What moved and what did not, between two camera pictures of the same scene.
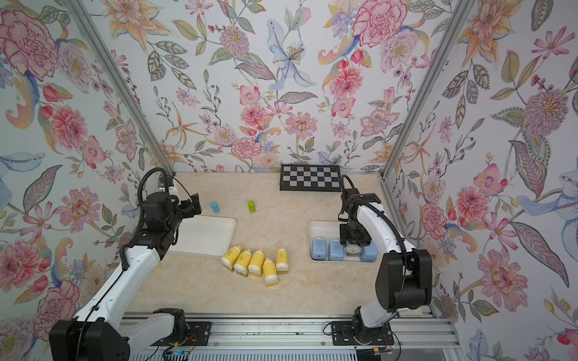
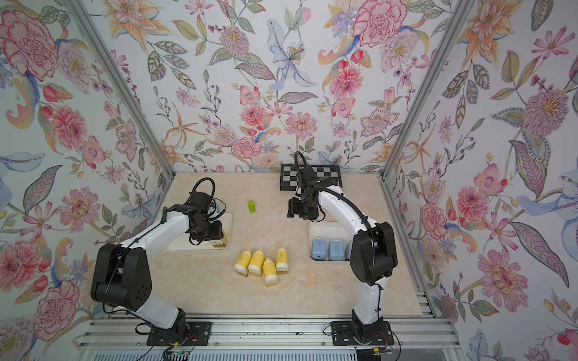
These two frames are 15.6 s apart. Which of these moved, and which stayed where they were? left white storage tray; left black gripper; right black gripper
Moved: right black gripper; left black gripper
Stayed: left white storage tray
